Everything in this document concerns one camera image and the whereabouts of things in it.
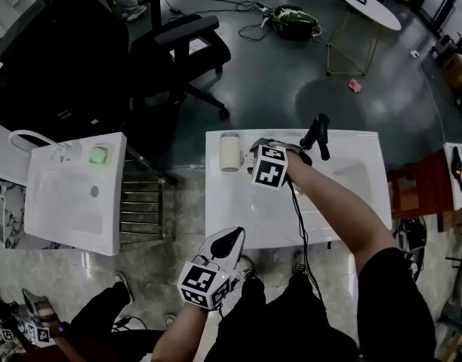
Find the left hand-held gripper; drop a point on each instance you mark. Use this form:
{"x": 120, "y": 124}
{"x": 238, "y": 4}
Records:
{"x": 202, "y": 283}

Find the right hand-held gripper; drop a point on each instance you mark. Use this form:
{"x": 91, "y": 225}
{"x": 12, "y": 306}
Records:
{"x": 268, "y": 168}

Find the cream hair dryer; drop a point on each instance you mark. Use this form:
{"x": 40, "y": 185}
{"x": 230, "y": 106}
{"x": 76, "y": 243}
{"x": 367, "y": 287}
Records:
{"x": 230, "y": 153}

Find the person's left forearm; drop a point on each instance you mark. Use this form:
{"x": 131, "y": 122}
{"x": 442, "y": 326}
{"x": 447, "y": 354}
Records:
{"x": 178, "y": 338}

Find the person's right forearm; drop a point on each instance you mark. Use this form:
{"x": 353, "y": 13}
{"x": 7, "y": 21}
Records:
{"x": 340, "y": 206}

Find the person's white left shoe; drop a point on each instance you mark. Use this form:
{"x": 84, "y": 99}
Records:
{"x": 248, "y": 268}

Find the person's white shoe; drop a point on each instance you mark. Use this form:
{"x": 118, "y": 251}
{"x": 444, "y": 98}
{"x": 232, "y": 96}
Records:
{"x": 300, "y": 264}
{"x": 248, "y": 268}

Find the person's white right shoe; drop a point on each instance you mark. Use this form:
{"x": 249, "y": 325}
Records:
{"x": 300, "y": 264}

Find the person's black clothes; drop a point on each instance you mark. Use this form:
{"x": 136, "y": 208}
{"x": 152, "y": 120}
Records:
{"x": 291, "y": 326}

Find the pink cloth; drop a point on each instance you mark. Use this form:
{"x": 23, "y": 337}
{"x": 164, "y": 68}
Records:
{"x": 355, "y": 86}

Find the white paper sheet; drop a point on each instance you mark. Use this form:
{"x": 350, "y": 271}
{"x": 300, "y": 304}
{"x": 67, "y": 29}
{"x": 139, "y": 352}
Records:
{"x": 191, "y": 48}

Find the black office chair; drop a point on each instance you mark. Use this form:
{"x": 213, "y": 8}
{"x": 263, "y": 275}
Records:
{"x": 178, "y": 51}

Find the green black bag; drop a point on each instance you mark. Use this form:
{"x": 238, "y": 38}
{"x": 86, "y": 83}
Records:
{"x": 293, "y": 23}

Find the white power strip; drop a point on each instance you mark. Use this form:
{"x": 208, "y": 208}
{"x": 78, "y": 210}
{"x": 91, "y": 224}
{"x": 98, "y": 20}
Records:
{"x": 263, "y": 8}

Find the red-brown wooden cabinet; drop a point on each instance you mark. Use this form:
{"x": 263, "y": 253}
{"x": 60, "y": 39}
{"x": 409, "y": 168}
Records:
{"x": 423, "y": 191}

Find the white oval side table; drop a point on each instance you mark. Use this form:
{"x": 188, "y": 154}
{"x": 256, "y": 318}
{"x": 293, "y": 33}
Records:
{"x": 370, "y": 8}

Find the white charger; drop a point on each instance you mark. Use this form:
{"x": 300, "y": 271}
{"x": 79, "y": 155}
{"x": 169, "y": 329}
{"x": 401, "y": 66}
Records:
{"x": 414, "y": 53}

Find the black bag white print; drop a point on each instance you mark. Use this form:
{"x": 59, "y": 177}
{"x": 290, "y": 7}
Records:
{"x": 416, "y": 262}

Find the cardboard box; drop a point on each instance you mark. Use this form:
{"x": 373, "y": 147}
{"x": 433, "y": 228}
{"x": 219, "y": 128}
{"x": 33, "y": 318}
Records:
{"x": 459, "y": 70}

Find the white curved faucet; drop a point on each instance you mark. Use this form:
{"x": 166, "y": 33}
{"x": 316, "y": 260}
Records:
{"x": 25, "y": 133}

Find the dark framed glass window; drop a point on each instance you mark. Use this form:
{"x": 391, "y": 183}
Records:
{"x": 446, "y": 2}

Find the white board panel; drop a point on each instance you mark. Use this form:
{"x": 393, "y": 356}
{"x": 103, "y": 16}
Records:
{"x": 4, "y": 153}

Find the black cabinet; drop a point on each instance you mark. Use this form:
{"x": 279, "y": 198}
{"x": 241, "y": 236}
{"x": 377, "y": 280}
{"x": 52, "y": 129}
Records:
{"x": 12, "y": 89}

